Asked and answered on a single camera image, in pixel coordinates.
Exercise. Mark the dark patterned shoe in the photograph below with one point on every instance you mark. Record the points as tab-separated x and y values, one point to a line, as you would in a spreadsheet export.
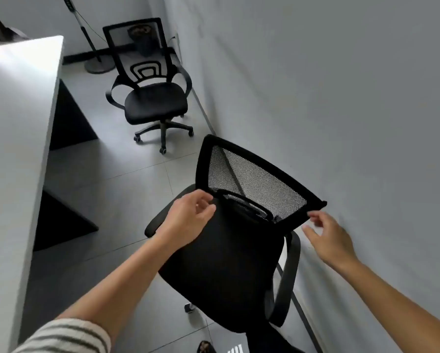
206	348

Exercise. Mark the black waste bin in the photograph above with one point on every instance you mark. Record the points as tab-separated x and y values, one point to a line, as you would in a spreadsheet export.
145	42

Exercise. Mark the striped shirt sleeve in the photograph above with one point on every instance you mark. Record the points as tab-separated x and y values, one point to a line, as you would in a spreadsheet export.
63	338

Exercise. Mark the white desk with black legs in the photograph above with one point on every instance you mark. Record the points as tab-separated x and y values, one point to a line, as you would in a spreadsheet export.
13	143

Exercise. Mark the person's left fingers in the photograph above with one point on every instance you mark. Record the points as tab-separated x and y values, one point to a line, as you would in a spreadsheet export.
206	205

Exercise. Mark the person's right forearm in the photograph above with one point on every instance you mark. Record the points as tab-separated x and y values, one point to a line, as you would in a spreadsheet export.
396	308

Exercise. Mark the person's right thumb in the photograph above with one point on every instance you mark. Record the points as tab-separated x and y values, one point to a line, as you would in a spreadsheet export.
311	234

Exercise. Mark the black device on desk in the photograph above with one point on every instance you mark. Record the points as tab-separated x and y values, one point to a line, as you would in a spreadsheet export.
1	33

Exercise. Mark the black floor stand round base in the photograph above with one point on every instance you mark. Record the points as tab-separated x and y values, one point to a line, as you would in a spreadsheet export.
100	65

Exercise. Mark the black trousers leg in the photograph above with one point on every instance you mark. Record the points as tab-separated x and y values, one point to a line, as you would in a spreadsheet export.
271	343

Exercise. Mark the person's right hand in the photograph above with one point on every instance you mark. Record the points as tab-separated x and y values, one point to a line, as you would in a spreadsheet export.
334	242

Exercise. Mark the person's left hand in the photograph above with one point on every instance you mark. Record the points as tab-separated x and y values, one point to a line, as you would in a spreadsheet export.
185	220

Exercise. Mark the black mesh-back office chair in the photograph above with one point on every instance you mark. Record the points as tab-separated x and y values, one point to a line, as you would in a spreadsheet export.
223	260

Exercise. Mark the black office chair patterned back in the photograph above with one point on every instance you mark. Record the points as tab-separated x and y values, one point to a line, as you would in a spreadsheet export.
155	101

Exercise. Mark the person's left forearm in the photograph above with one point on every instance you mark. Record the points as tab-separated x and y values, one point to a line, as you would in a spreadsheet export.
120	283

